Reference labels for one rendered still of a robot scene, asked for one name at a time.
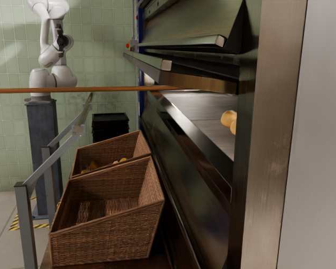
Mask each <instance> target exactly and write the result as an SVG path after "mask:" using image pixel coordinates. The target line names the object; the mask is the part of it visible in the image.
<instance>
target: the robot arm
mask: <svg viewBox="0 0 336 269"><path fill-rule="evenodd" d="M27 5H28V7H29V8H30V9H31V11H32V12H34V13H35V14H36V15H37V16H39V17H40V18H41V20H42V25H41V36H40V46H41V55H40V56H39V59H38V61H39V63H40V64H41V65H42V66H43V67H45V68H49V67H52V66H53V65H54V67H53V68H52V71H51V74H50V73H49V71H48V70H46V69H44V68H36V69H33V70H32V71H31V73H30V77H29V88H69V87H75V86H76V85H77V77H76V75H75V74H74V73H72V72H71V70H70V68H69V67H68V66H67V63H66V52H67V51H68V50H70V49H71V48H72V47H73V45H74V40H73V38H72V37H71V36H70V35H68V34H64V33H63V23H62V21H63V19H64V16H65V15H66V14H67V13H68V11H69V5H68V3H67V2H66V1H65V0H27ZM50 28H51V38H52V45H49V44H48V37H49V30H50ZM30 94H31V97H30V98H25V99H24V101H26V102H28V104H51V103H52V101H54V99H53V98H51V92H47V93H30Z"/></svg>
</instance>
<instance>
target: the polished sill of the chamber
mask: <svg viewBox="0 0 336 269"><path fill-rule="evenodd" d="M145 92H146V93H147V95H149V97H150V98H151V100H152V101H153V102H154V104H155V105H156V106H157V108H158V109H159V110H160V112H161V113H162V114H163V115H164V117H165V118H166V119H167V121H168V122H169V123H170V125H171V126H172V128H173V129H174V130H175V132H176V133H177V134H178V135H179V137H180V138H181V139H182V141H183V142H184V143H185V145H186V146H187V147H188V149H189V150H190V151H191V152H192V154H193V155H194V157H195V158H196V159H197V161H198V162H199V163H200V165H201V166H202V167H203V169H204V170H205V171H206V172H207V174H208V175H209V176H210V178H211V179H212V180H213V182H214V183H215V184H216V186H217V187H218V189H219V190H220V191H221V192H222V194H223V195H224V196H225V198H226V199H227V200H228V202H229V203H230V204H231V190H232V181H233V165H234V161H232V160H231V159H230V158H229V157H228V156H227V155H226V154H225V153H224V152H223V151H222V150H221V149H220V148H219V147H218V146H217V145H216V144H214V143H213V142H212V141H211V140H210V139H209V138H208V137H207V136H206V135H205V134H204V133H203V132H202V131H201V130H200V129H199V128H198V127H196V126H195V125H194V124H193V123H192V122H191V121H190V120H189V119H188V118H186V117H185V116H184V115H183V113H182V112H181V111H179V110H178V109H177V108H176V107H175V106H174V105H173V104H172V103H171V102H169V101H168V100H167V99H166V98H165V97H164V96H163V95H162V94H161V93H160V92H159V91H145Z"/></svg>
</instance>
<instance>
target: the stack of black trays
mask: <svg viewBox="0 0 336 269"><path fill-rule="evenodd" d="M128 121H129V118H128V116H127V114H126V113H99V114H92V126H91V127H92V137H93V143H98V142H100V141H104V140H107V139H110V138H114V137H118V136H121V135H124V134H127V133H129V129H130V128H129V124H128Z"/></svg>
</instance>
